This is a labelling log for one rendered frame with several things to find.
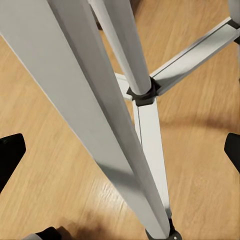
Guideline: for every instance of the camera tripod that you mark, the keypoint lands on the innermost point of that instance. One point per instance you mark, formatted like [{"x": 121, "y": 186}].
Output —
[{"x": 60, "y": 45}]

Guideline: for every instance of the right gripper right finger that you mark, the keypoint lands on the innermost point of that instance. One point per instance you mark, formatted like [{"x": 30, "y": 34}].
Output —
[{"x": 232, "y": 149}]

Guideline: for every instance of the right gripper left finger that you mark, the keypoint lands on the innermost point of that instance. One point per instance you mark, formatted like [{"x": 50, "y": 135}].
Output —
[{"x": 12, "y": 149}]

